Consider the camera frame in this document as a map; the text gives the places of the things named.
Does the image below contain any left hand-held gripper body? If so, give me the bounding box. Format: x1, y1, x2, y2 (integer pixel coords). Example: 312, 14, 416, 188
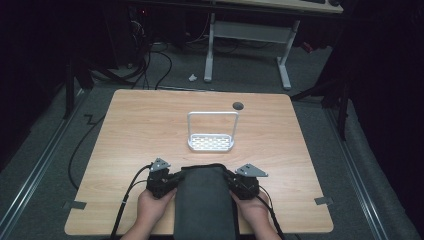
145, 157, 178, 200

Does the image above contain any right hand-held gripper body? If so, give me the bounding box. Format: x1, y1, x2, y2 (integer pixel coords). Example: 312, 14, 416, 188
229, 163, 269, 201

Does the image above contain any yellow and grey cloth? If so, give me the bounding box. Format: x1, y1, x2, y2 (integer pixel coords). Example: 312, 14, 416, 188
172, 162, 240, 240

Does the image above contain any person's left hand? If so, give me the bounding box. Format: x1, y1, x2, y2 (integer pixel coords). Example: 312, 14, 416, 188
136, 187, 178, 232

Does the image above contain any person's right hand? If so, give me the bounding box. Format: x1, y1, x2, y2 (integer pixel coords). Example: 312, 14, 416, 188
231, 192, 272, 232

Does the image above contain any grey tape piece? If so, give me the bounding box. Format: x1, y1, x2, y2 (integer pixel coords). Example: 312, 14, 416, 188
313, 196, 334, 206
62, 200, 88, 211

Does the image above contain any black metal stand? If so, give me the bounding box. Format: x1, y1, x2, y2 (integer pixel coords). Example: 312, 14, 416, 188
289, 74, 352, 142
62, 58, 96, 120

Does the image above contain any dark computer tower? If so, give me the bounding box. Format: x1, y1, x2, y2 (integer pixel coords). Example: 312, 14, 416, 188
127, 5, 149, 69

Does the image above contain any white wire rack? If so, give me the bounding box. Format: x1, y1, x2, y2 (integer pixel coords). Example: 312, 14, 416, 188
186, 110, 240, 153

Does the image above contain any right hand-held gripper cable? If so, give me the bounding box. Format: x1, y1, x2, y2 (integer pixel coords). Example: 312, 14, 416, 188
255, 185, 287, 240

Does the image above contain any hand-held gripper cable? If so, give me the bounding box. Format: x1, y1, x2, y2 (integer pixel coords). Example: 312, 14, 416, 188
109, 164, 153, 240
255, 185, 287, 240

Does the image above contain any left hand-held gripper cable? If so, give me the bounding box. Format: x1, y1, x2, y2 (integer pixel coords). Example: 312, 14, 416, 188
109, 164, 153, 240

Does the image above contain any black floor cable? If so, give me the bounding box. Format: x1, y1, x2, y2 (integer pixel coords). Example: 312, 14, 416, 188
67, 113, 106, 192

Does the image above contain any metal floor rail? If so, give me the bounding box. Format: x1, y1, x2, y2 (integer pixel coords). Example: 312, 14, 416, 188
323, 105, 390, 240
0, 89, 88, 236

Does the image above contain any bundle of black cables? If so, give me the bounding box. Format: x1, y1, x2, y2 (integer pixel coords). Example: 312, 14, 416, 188
89, 41, 174, 91

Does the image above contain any white frame desk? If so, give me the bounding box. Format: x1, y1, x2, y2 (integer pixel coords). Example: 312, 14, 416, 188
199, 0, 345, 91

